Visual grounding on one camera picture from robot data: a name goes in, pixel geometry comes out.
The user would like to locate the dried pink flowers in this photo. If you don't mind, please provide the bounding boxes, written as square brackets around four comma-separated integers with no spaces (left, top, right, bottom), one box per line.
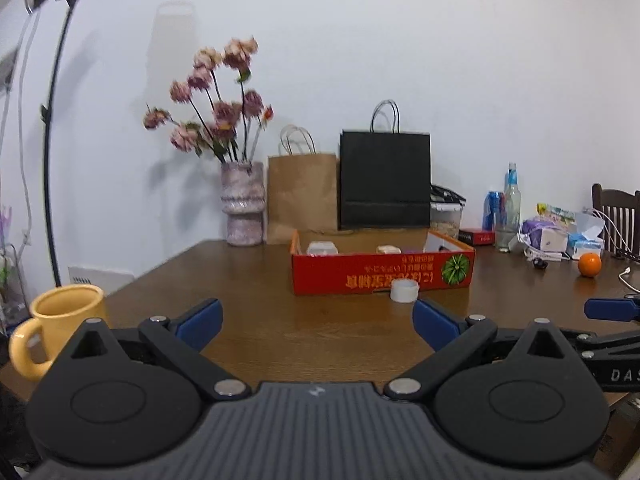
[143,37,275,164]

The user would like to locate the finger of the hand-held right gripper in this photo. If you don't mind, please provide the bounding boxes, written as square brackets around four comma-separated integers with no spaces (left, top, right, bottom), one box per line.
[584,296,640,322]

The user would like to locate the black paper bag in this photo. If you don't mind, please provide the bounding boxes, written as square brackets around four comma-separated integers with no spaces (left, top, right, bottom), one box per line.
[339,100,432,232]

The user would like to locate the grey hanging cable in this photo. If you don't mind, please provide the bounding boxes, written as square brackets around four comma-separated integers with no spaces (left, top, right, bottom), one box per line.
[0,10,42,246]

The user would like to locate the pink speckled vase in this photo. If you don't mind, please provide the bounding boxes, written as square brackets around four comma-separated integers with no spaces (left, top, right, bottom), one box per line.
[220,161,265,247]

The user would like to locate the dark wooden chair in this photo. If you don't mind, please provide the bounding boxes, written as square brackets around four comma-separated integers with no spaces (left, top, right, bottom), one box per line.
[591,183,640,257]

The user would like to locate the clear plastic organizer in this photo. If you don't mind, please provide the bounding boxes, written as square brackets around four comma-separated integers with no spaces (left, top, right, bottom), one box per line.
[0,204,32,332]

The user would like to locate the black frames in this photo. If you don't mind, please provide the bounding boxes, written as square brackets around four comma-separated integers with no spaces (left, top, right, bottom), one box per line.
[430,183,467,206]

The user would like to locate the blue drink can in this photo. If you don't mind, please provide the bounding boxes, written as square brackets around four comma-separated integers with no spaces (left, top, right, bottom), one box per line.
[482,190,506,232]

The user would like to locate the orange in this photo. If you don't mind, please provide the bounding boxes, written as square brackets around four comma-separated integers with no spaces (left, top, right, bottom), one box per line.
[578,253,603,278]

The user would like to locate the black floor lamp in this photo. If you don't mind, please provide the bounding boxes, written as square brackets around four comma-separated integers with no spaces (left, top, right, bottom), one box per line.
[24,0,109,287]

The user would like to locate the red cardboard box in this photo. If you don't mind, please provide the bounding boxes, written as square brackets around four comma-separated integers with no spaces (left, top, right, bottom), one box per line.
[290,229,476,297]

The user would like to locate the purple tissue pack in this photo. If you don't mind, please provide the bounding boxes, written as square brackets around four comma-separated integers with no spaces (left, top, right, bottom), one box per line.
[520,217,552,249]

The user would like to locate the brown cardboard box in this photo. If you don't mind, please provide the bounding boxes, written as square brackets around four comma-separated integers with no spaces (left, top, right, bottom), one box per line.
[594,394,640,477]

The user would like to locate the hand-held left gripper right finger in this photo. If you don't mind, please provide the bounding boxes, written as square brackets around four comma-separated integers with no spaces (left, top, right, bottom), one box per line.
[382,299,588,403]

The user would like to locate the small white box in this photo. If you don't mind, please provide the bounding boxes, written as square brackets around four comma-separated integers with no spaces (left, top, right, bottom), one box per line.
[538,228,569,254]

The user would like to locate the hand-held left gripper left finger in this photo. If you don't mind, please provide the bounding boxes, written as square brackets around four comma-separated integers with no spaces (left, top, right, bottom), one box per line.
[67,298,252,402]

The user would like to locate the yellow mug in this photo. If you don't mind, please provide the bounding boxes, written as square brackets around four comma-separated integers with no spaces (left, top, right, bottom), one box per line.
[9,284,109,382]

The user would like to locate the green and yellow snack packet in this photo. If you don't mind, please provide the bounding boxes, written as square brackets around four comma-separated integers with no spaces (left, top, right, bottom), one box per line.
[537,203,577,224]

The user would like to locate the brown paper bag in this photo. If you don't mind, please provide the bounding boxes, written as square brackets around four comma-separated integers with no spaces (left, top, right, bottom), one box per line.
[266,125,339,246]

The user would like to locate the clear glass bottle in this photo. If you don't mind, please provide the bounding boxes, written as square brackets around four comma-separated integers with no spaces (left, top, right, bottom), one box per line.
[494,162,524,251]

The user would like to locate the small red box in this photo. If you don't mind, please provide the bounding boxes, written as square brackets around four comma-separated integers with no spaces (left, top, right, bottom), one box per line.
[458,229,496,246]

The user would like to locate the clear plastic seed container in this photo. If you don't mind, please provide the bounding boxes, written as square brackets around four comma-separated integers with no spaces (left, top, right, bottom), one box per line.
[430,202,462,241]

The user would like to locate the blue and white tissue box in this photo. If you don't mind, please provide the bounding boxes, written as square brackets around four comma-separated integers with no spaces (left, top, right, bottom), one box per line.
[567,211,607,261]

